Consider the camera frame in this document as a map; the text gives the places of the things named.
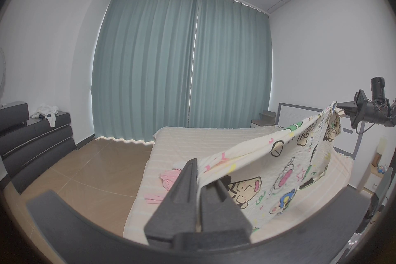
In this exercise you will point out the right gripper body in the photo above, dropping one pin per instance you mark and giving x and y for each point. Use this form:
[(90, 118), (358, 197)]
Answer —
[(376, 112)]

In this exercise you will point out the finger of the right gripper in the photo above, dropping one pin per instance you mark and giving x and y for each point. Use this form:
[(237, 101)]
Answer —
[(348, 108)]

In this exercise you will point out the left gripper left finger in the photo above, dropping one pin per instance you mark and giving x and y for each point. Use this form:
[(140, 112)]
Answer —
[(176, 210)]

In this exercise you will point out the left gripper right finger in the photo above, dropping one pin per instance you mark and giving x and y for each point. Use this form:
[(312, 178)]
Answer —
[(219, 213)]

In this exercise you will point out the white printed pyjama top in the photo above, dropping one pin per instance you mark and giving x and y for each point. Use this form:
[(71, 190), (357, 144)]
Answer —
[(278, 170)]

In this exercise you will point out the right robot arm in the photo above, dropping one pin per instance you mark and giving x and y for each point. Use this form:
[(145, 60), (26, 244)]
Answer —
[(378, 86)]

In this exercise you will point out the pink garment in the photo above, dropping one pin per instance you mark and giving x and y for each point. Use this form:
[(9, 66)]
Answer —
[(170, 177)]

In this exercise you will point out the white table lamp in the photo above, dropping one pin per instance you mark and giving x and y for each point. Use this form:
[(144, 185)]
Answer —
[(382, 146)]

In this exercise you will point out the bed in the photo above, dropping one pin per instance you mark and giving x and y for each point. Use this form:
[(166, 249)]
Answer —
[(185, 145)]

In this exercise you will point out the pale wooden bedside table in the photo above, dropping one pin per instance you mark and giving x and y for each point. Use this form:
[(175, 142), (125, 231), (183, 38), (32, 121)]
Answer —
[(372, 182)]

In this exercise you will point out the grey bedside table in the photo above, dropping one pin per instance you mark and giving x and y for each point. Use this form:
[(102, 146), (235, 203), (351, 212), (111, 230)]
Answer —
[(263, 120)]

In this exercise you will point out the blue-green curtain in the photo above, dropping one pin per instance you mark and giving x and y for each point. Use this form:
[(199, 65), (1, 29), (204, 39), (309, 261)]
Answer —
[(142, 71), (232, 64)]

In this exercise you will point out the black chest of drawers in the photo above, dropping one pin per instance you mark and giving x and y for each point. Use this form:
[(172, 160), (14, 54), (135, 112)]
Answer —
[(34, 145)]

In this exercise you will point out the white garment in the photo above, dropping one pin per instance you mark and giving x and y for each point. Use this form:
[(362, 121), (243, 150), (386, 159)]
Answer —
[(46, 111)]

